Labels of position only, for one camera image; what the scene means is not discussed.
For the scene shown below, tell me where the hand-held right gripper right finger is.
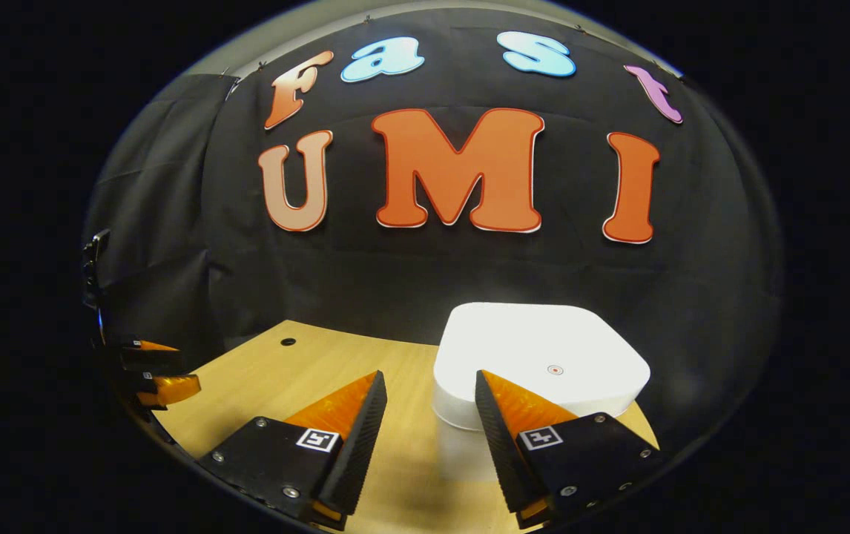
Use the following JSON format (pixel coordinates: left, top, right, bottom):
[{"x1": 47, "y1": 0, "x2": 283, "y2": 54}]
[{"x1": 475, "y1": 369, "x2": 663, "y2": 529}]

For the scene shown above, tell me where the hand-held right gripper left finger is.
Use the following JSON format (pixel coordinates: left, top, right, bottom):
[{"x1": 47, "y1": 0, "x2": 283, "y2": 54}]
[{"x1": 199, "y1": 369, "x2": 389, "y2": 531}]

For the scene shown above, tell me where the white desktop garbage bin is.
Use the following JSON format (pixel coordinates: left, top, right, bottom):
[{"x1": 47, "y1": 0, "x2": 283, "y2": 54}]
[{"x1": 431, "y1": 302, "x2": 652, "y2": 483}]

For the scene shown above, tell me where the wooden desktop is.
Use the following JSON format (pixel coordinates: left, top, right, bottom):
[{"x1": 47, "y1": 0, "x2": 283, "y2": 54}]
[{"x1": 152, "y1": 319, "x2": 659, "y2": 534}]

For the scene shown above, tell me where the black backdrop cloth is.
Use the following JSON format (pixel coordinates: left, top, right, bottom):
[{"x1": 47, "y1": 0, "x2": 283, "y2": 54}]
[{"x1": 82, "y1": 7, "x2": 782, "y2": 461}]

